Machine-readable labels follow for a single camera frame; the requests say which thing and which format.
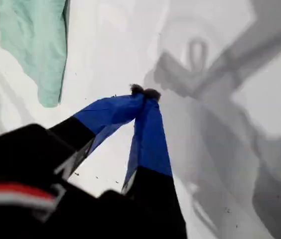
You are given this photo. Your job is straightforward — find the pale green T-shirt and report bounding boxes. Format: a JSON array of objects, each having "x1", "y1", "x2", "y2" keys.
[{"x1": 0, "y1": 0, "x2": 71, "y2": 108}]

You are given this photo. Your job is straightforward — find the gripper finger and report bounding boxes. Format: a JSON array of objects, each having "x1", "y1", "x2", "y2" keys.
[
  {"x1": 120, "y1": 88, "x2": 189, "y2": 239},
  {"x1": 48, "y1": 84, "x2": 145, "y2": 182}
]

